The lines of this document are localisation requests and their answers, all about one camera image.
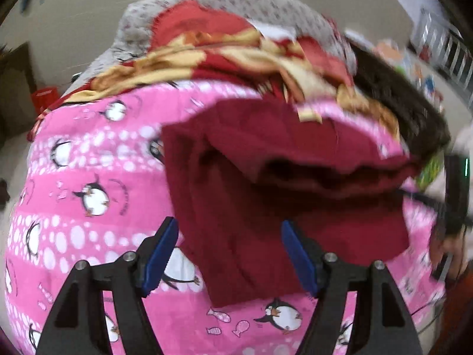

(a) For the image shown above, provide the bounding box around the maroon fleece sweater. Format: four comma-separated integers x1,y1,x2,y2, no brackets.
161,98,425,309

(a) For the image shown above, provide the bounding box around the dark brown headboard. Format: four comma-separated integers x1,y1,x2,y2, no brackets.
347,39,452,160

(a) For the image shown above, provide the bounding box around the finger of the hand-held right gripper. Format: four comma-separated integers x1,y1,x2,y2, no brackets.
397,188,448,213

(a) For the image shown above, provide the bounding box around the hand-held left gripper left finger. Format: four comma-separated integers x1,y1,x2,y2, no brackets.
35,216,180,355

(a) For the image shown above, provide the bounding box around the green printed bag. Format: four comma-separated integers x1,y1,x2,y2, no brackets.
416,151,445,190

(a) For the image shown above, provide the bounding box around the red box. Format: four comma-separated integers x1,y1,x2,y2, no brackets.
30,86,59,114

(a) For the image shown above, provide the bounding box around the pink penguin print blanket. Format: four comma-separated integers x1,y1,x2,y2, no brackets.
4,81,448,355

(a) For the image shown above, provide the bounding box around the red ruffled heart pillow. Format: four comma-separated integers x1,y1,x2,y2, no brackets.
150,0,259,56

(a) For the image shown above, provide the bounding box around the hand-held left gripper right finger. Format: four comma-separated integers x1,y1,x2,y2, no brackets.
281,220,424,355

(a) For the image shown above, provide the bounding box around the dark wooden table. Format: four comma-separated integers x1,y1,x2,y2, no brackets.
0,42,38,145

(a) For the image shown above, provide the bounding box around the white barred window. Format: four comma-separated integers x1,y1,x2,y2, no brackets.
410,7,473,95

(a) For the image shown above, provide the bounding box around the red and yellow blanket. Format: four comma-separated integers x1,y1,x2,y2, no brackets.
27,30,403,145

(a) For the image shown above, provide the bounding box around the person's right hand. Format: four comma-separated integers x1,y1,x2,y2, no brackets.
428,225,471,282

